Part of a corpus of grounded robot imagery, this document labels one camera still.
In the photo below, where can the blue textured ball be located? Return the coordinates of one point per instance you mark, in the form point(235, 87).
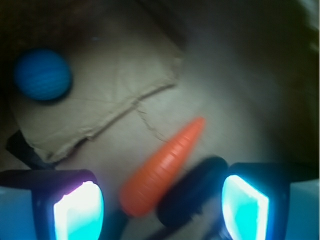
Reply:
point(42, 74)

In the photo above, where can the orange toy carrot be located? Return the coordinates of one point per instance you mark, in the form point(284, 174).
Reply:
point(148, 184)

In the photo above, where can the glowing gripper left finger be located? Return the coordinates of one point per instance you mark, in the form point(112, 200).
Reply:
point(50, 204)

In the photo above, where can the brown paper bag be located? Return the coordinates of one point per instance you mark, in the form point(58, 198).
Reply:
point(249, 67)

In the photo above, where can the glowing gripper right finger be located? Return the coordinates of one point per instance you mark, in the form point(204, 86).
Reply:
point(271, 201)

